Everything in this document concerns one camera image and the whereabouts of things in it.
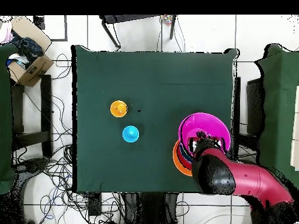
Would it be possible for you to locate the pink bowl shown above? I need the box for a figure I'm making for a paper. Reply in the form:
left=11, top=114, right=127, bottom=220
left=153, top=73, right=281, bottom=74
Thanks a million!
left=178, top=112, right=232, bottom=156

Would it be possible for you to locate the red bowl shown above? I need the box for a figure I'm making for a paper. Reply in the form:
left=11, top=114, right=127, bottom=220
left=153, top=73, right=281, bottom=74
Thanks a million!
left=176, top=142, right=193, bottom=170

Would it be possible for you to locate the orange bowl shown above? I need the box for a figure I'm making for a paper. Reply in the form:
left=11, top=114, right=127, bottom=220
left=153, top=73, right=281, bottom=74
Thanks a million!
left=172, top=139, right=193, bottom=177

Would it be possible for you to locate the blue cup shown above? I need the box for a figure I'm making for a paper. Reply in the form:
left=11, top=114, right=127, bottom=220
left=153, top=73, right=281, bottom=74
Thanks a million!
left=121, top=125, right=140, bottom=144

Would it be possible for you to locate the black box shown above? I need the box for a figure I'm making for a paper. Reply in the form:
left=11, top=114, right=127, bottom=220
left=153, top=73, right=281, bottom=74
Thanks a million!
left=246, top=78, right=265, bottom=137

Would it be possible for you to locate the dark green table cloth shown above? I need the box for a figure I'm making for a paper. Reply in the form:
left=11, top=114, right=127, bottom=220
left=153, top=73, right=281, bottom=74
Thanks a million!
left=71, top=44, right=239, bottom=193

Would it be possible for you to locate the orange cup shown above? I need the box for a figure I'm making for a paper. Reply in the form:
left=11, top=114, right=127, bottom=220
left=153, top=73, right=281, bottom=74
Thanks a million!
left=110, top=100, right=128, bottom=118

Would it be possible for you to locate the green cloth covered table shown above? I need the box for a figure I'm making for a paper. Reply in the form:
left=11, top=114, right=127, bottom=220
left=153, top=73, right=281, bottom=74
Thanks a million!
left=255, top=43, right=299, bottom=187
left=0, top=43, right=18, bottom=195

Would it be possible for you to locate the cardboard box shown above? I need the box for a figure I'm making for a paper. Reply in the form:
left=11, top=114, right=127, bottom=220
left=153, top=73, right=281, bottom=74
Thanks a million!
left=6, top=16, right=55, bottom=88

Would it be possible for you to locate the dark blue cloth bundle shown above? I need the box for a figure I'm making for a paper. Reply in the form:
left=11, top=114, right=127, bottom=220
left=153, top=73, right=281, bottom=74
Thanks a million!
left=10, top=30, right=44, bottom=68

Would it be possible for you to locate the pink white cloth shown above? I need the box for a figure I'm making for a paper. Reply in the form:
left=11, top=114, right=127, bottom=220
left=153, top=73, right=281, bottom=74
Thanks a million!
left=0, top=22, right=13, bottom=44

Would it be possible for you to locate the tangle of floor cables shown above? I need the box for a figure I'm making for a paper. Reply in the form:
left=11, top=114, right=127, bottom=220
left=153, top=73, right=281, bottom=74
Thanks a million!
left=13, top=53, right=124, bottom=224

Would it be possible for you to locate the black metal stool frame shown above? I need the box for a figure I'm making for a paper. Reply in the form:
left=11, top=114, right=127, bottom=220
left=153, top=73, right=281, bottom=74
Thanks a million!
left=99, top=15, right=178, bottom=51

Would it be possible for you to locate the black bench frame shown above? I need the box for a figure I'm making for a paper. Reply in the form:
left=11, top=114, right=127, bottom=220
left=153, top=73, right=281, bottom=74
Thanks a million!
left=10, top=74, right=53, bottom=159

